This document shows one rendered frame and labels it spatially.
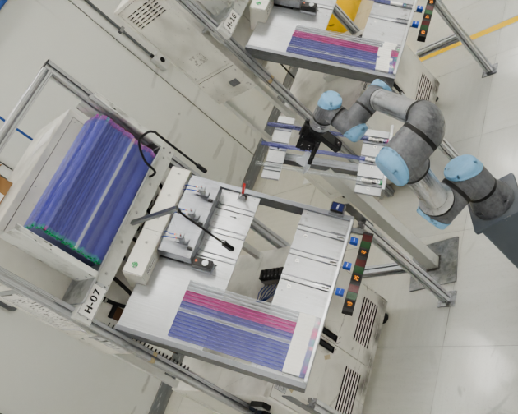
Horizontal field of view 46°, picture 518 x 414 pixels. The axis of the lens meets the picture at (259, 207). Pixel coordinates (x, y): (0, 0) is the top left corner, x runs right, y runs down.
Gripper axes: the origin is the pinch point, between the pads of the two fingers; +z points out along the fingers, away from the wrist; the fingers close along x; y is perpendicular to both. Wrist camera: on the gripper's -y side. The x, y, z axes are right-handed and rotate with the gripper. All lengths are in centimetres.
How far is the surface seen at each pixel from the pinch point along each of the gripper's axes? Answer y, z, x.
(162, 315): 34, 30, 67
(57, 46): 157, 111, -117
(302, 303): -13, 17, 51
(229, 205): 23.3, 22.6, 16.6
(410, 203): -70, 72, -55
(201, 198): 34.7, 19.8, 19.3
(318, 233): -12.6, 14.2, 21.8
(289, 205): 0.6, 16.4, 11.9
